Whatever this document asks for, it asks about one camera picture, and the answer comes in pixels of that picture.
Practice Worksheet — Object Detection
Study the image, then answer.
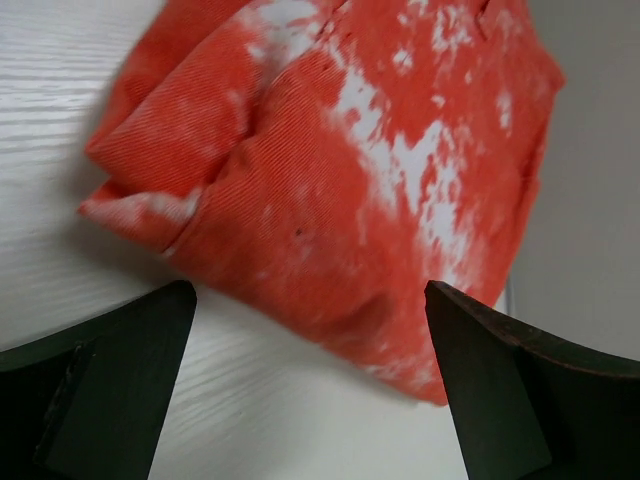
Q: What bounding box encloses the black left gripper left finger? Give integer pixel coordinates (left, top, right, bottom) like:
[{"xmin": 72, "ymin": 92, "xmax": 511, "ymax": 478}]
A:
[{"xmin": 1, "ymin": 281, "xmax": 196, "ymax": 480}]

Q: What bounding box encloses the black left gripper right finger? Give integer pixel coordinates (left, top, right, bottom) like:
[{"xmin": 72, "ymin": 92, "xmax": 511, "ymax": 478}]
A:
[{"xmin": 425, "ymin": 281, "xmax": 639, "ymax": 480}]

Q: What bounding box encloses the orange white garment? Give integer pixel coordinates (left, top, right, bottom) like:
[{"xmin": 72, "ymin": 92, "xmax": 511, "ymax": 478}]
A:
[{"xmin": 80, "ymin": 1, "xmax": 564, "ymax": 405}]

